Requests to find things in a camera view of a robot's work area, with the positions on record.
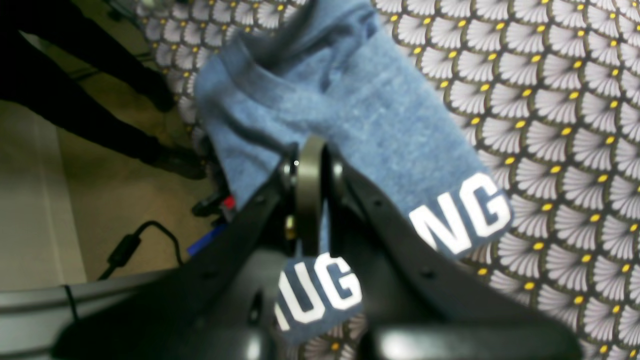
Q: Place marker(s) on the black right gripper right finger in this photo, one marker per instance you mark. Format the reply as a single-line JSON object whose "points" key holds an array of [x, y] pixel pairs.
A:
{"points": [[418, 304]]}

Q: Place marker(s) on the red table clamp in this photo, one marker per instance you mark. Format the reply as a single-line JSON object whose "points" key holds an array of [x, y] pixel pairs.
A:
{"points": [[218, 204]]}

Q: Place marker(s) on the fan-patterned tablecloth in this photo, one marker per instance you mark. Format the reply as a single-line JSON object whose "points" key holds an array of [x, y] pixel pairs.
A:
{"points": [[546, 92]]}

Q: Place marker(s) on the blue T-shirt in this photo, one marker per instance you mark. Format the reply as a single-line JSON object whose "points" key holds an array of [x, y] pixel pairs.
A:
{"points": [[333, 71]]}

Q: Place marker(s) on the blue clamp handle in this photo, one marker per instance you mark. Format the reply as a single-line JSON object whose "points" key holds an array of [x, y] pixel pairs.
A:
{"points": [[206, 239]]}

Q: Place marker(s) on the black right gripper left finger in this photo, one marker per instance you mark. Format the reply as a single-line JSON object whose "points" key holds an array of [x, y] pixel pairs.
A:
{"points": [[220, 305]]}

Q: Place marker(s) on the black shoe on floor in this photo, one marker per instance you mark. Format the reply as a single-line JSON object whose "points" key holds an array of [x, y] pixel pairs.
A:
{"points": [[177, 160]]}

